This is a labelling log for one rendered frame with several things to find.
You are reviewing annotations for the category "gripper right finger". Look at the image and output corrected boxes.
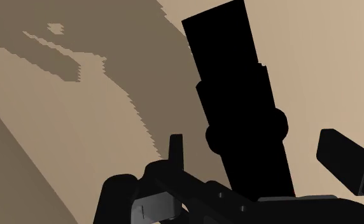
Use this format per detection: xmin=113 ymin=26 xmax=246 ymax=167
xmin=316 ymin=128 xmax=364 ymax=208

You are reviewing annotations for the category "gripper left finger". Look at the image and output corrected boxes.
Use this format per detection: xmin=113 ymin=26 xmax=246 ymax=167
xmin=92 ymin=133 xmax=258 ymax=224

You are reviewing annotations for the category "black tall stepped object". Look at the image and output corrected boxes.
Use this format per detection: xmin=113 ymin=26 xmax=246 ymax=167
xmin=181 ymin=0 xmax=296 ymax=202

